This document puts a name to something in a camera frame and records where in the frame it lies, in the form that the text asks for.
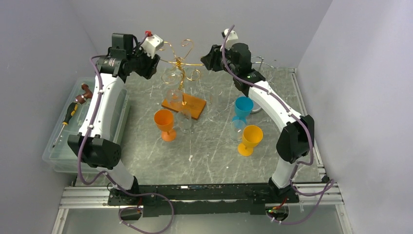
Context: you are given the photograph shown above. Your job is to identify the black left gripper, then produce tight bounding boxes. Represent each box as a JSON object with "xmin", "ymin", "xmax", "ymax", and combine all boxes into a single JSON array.
[{"xmin": 128, "ymin": 42, "xmax": 161, "ymax": 79}]

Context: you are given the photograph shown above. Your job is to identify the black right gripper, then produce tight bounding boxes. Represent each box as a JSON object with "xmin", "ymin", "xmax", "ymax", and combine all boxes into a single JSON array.
[{"xmin": 200, "ymin": 44, "xmax": 238, "ymax": 77}]

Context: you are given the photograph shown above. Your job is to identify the clear wine glass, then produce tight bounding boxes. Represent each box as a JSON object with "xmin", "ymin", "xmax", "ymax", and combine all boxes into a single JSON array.
[{"xmin": 161, "ymin": 67, "xmax": 183, "ymax": 111}]

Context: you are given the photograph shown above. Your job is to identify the orange plastic goblet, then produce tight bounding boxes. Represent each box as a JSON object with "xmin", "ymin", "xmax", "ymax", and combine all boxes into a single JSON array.
[{"xmin": 153, "ymin": 109, "xmax": 176, "ymax": 142}]

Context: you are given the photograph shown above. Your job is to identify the gold wire glass rack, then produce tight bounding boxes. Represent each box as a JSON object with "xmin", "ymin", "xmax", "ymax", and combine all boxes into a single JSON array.
[{"xmin": 161, "ymin": 39, "xmax": 207, "ymax": 120}]

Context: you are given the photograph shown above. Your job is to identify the yellow plastic goblet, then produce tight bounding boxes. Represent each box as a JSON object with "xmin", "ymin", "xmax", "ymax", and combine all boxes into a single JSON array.
[{"xmin": 238, "ymin": 125, "xmax": 263, "ymax": 156}]

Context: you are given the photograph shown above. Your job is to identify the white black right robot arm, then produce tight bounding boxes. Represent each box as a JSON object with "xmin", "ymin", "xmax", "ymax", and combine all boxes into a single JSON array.
[{"xmin": 200, "ymin": 43, "xmax": 315, "ymax": 202}]

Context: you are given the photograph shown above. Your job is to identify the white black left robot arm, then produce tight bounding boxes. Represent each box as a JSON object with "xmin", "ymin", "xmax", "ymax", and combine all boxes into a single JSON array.
[{"xmin": 68, "ymin": 31, "xmax": 164, "ymax": 205}]

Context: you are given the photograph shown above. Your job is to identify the clear pink tinted glass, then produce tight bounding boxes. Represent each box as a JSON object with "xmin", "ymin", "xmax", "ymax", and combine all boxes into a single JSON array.
[{"xmin": 207, "ymin": 86, "xmax": 222, "ymax": 122}]

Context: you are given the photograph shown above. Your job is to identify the clear small glass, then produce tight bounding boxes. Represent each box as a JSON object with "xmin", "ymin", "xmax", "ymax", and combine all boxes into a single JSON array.
[{"xmin": 176, "ymin": 109, "xmax": 192, "ymax": 133}]

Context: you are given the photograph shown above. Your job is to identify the clear tall glass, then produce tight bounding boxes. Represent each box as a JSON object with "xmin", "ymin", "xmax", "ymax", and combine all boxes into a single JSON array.
[{"xmin": 229, "ymin": 119, "xmax": 246, "ymax": 142}]

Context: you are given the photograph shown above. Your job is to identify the blue plastic goblet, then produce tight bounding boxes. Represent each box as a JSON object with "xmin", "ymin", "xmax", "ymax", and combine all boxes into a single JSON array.
[{"xmin": 232, "ymin": 97, "xmax": 254, "ymax": 124}]

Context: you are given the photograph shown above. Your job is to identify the brown bronze faucet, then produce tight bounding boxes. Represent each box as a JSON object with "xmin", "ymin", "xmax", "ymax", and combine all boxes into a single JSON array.
[{"xmin": 75, "ymin": 83, "xmax": 93, "ymax": 105}]

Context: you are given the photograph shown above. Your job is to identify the black yellow screwdriver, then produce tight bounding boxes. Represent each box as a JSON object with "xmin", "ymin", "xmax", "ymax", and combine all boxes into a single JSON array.
[{"xmin": 52, "ymin": 101, "xmax": 78, "ymax": 148}]

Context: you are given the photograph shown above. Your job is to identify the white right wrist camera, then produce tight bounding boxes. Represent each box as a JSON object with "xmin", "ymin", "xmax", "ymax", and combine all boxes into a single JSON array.
[{"xmin": 222, "ymin": 28, "xmax": 239, "ymax": 50}]

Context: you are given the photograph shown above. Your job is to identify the chrome wire glass rack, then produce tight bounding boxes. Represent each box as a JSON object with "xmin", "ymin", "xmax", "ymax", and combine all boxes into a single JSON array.
[{"xmin": 245, "ymin": 56, "xmax": 278, "ymax": 114}]

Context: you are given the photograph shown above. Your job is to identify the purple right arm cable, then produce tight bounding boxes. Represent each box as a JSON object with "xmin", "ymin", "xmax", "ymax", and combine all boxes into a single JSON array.
[{"xmin": 221, "ymin": 24, "xmax": 335, "ymax": 226}]

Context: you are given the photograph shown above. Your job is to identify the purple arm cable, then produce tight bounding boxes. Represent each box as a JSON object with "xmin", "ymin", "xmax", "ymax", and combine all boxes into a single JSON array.
[
  {"xmin": 76, "ymin": 32, "xmax": 175, "ymax": 234},
  {"xmin": 221, "ymin": 24, "xmax": 335, "ymax": 226}
]

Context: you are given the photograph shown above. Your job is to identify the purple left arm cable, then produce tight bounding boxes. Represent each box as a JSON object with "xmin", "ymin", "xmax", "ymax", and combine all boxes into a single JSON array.
[{"xmin": 76, "ymin": 32, "xmax": 175, "ymax": 234}]

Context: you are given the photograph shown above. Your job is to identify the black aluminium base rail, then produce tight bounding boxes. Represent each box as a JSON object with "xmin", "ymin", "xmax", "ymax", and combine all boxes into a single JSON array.
[{"xmin": 59, "ymin": 183, "xmax": 344, "ymax": 221}]

